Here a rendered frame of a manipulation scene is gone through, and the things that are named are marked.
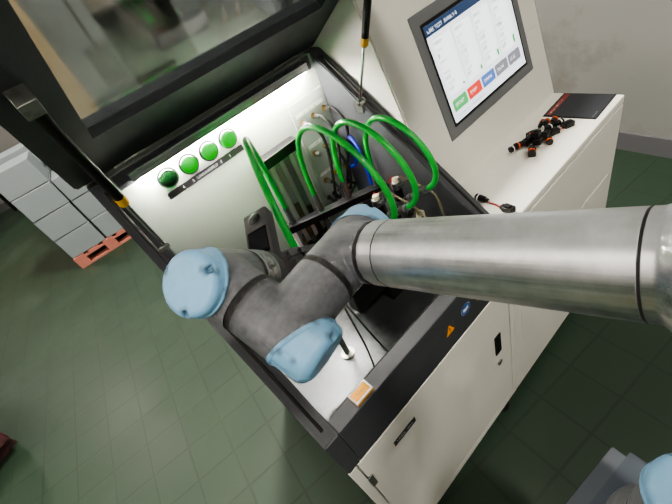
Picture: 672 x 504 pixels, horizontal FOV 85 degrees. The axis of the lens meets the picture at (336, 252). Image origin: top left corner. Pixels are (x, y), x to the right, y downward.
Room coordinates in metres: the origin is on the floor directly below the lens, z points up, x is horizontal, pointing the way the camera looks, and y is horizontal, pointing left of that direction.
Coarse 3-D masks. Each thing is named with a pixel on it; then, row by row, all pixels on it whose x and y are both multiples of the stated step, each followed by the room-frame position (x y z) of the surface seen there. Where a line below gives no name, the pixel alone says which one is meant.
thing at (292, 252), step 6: (270, 252) 0.43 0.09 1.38; (282, 252) 0.48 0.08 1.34; (288, 252) 0.47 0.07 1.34; (294, 252) 0.47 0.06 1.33; (276, 258) 0.42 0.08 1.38; (282, 258) 0.47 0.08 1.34; (288, 258) 0.46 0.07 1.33; (294, 258) 0.46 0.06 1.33; (300, 258) 0.47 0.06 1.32; (282, 264) 0.41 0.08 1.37; (288, 264) 0.46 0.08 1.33; (294, 264) 0.45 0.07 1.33; (282, 270) 0.40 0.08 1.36; (288, 270) 0.45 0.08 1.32; (282, 276) 0.40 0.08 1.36
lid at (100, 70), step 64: (0, 0) 0.45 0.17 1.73; (64, 0) 0.53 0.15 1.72; (128, 0) 0.59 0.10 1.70; (192, 0) 0.68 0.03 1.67; (256, 0) 0.81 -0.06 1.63; (320, 0) 0.98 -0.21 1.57; (0, 64) 0.50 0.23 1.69; (64, 64) 0.60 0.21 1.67; (128, 64) 0.69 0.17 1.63; (192, 64) 0.82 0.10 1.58; (256, 64) 0.99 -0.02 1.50; (64, 128) 0.65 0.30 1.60; (128, 128) 0.79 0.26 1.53
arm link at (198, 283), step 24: (168, 264) 0.35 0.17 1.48; (192, 264) 0.32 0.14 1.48; (216, 264) 0.32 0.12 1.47; (240, 264) 0.34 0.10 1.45; (264, 264) 0.38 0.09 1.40; (168, 288) 0.32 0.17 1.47; (192, 288) 0.31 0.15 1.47; (216, 288) 0.30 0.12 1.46; (240, 288) 0.31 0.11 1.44; (192, 312) 0.30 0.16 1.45; (216, 312) 0.30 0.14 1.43
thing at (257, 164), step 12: (252, 144) 0.84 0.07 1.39; (252, 156) 0.68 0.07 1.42; (252, 168) 0.66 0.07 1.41; (264, 168) 0.89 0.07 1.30; (264, 180) 0.62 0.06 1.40; (264, 192) 0.61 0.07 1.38; (276, 192) 0.91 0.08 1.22; (276, 204) 0.58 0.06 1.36; (276, 216) 0.57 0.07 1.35; (288, 228) 0.56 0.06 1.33; (288, 240) 0.54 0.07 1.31
